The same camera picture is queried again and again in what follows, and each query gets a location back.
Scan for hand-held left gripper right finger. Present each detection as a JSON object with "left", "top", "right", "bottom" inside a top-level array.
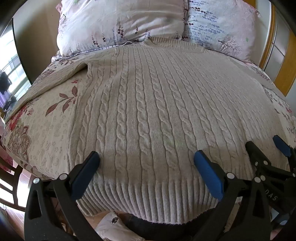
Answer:
[{"left": 194, "top": 150, "right": 271, "bottom": 241}]

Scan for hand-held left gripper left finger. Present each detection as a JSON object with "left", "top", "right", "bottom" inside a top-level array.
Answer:
[{"left": 24, "top": 151, "right": 109, "bottom": 241}]

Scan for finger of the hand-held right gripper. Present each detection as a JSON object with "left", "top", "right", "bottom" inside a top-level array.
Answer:
[
  {"left": 273, "top": 135, "right": 296, "bottom": 172},
  {"left": 245, "top": 141, "right": 273, "bottom": 176}
]

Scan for cream cable knit sweater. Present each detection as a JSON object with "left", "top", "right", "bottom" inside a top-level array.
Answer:
[{"left": 69, "top": 37, "right": 290, "bottom": 225}]

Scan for beige floral bedspread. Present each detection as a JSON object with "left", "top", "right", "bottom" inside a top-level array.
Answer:
[{"left": 1, "top": 46, "right": 296, "bottom": 183}]

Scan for white floral cloth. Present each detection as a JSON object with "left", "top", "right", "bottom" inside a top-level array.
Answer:
[{"left": 95, "top": 212, "right": 144, "bottom": 241}]

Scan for person's dark trousers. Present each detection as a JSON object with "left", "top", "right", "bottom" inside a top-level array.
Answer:
[{"left": 125, "top": 209, "right": 218, "bottom": 241}]

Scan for dark wooden chair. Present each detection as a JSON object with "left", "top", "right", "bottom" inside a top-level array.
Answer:
[{"left": 0, "top": 148, "right": 30, "bottom": 211}]

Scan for purple cloth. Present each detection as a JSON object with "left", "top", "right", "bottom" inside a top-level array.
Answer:
[{"left": 0, "top": 91, "right": 10, "bottom": 109}]

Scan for bluish floral pillow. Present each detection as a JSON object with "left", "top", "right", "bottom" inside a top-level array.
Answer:
[{"left": 183, "top": 0, "right": 262, "bottom": 67}]

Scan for window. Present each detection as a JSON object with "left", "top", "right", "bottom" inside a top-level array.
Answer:
[{"left": 0, "top": 21, "right": 30, "bottom": 109}]

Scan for pink floral pillow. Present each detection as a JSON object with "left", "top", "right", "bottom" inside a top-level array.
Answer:
[{"left": 56, "top": 0, "right": 189, "bottom": 57}]

